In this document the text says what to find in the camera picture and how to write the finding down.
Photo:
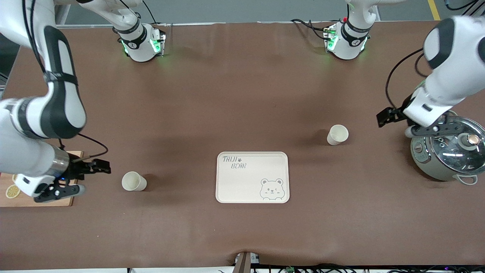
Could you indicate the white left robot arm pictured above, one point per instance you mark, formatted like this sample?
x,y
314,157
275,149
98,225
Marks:
x,y
454,57

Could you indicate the grey-green cooking pot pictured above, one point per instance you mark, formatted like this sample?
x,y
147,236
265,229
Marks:
x,y
420,155

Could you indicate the glass pot lid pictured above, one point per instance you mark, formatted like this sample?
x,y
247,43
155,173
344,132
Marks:
x,y
451,151

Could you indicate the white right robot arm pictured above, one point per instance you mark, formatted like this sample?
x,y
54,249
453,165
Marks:
x,y
57,106

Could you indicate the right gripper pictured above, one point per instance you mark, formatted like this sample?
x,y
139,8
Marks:
x,y
78,170

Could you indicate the wooden cutting board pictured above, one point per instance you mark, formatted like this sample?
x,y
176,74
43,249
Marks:
x,y
11,203

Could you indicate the white bear print tray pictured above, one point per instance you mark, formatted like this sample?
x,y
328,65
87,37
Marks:
x,y
246,182

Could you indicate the yellow lemon slice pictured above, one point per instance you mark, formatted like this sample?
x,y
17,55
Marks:
x,y
12,192

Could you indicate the white plastic cup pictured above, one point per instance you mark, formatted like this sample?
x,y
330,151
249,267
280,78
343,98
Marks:
x,y
132,181
337,133

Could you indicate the brown table cover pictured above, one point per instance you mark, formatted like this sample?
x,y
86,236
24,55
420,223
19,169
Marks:
x,y
227,94

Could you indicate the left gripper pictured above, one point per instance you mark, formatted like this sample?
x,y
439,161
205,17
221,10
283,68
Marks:
x,y
398,113

